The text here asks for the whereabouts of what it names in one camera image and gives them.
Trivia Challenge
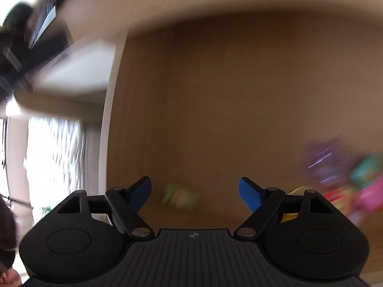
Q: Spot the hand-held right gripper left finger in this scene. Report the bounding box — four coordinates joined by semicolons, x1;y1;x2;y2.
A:
57;176;154;240

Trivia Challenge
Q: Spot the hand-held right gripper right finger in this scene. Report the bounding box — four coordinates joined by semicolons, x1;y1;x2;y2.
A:
234;177;332;240

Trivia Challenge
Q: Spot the green toy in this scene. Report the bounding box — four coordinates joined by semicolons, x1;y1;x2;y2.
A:
162;182;202;211

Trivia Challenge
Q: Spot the purple toy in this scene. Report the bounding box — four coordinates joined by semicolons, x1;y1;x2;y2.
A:
304;138;353;186

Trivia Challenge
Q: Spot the wide white-front wooden drawer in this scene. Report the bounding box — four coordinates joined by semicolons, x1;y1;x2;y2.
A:
100;10;383;237

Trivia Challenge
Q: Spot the teal and pink toy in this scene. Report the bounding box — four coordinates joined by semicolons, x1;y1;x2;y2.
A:
349;155;383;225

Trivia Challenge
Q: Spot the person's left forearm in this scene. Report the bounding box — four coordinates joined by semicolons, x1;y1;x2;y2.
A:
0;197;22;287

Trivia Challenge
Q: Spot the narrow white-front drawer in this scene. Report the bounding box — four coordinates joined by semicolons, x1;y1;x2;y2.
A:
30;39;118;97

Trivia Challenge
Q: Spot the white curtain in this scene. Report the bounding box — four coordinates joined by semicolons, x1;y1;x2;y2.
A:
25;116;88;216

